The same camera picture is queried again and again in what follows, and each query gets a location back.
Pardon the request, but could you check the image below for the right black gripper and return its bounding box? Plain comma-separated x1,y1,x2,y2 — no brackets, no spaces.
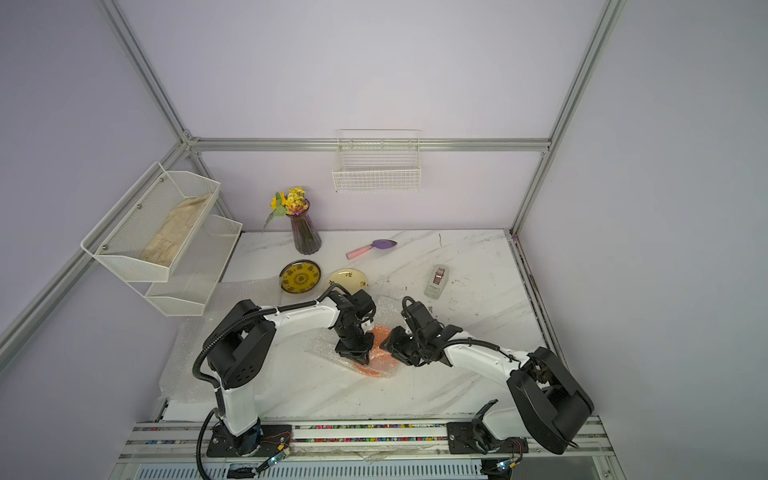
372,327,424,364

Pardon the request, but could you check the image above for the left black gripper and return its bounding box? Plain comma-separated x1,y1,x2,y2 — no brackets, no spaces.
336,324,375,365

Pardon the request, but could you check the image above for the orange plate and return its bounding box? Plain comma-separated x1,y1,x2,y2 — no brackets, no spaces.
354,326,399,378

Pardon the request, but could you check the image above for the clear bubble wrap sheet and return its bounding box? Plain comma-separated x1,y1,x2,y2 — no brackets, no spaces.
306,295,402,378

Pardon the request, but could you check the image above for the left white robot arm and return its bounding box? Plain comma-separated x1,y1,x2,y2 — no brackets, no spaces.
192,284,376,438

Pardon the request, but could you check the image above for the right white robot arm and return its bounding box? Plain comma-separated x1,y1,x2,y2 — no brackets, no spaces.
381,296,594,455

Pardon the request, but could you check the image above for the grey tape dispenser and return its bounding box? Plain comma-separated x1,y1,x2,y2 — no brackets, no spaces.
424,265,449,299

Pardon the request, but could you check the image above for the cream yellow plate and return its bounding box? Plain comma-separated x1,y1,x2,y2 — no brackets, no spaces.
328,268,369,294

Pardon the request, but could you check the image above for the dark yellow patterned plate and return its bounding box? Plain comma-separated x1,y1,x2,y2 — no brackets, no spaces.
279,260,322,294

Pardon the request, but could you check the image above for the pink purple scoop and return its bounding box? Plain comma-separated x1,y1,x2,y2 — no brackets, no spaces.
346,239,397,260

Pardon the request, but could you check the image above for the dark glass vase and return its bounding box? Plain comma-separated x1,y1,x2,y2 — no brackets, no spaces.
289,211,322,255

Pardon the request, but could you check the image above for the yellow flower bouquet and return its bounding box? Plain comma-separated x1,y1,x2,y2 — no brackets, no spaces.
264,187,310,227

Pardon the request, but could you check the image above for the white mesh lower shelf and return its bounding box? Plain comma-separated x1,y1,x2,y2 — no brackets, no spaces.
144,214,242,317

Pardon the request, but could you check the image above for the white mesh shelf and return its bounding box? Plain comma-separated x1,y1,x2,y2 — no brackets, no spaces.
144,214,242,317
80,162,220,283

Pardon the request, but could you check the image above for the beige folded cloth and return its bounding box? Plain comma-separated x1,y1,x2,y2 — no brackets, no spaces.
139,194,211,267

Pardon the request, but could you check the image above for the white mesh upper shelf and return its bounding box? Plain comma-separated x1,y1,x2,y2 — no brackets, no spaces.
80,162,220,283

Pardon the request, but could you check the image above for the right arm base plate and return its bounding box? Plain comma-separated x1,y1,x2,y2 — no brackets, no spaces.
446,422,529,455

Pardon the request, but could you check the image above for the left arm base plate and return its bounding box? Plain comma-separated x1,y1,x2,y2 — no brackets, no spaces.
206,423,293,458

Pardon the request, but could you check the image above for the left black corrugated cable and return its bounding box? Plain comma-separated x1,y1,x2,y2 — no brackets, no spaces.
191,281,352,480

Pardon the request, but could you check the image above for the white wire wall basket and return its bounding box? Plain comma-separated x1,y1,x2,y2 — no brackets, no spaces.
332,129,422,194

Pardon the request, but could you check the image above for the aluminium mounting rail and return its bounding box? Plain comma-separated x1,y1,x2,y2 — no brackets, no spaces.
116,415,616,466

